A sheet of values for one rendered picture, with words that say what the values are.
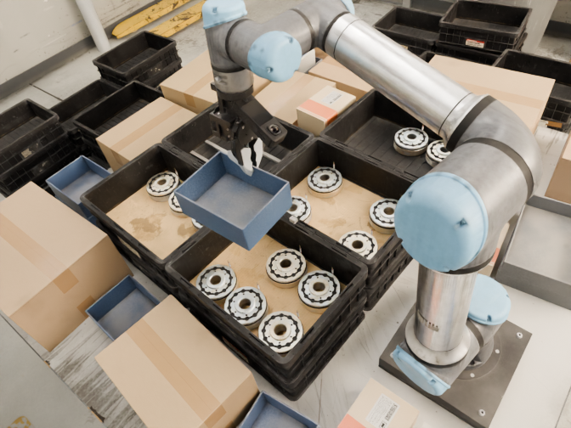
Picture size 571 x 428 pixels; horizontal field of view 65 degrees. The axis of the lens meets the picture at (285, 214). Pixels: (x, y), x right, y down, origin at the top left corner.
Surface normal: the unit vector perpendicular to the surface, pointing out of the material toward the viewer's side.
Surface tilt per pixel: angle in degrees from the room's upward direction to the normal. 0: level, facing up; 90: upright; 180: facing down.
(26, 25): 90
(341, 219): 0
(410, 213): 84
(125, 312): 0
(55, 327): 90
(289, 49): 90
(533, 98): 0
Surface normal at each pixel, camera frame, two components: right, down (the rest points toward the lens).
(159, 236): -0.11, -0.66
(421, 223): -0.75, 0.48
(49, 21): 0.78, 0.40
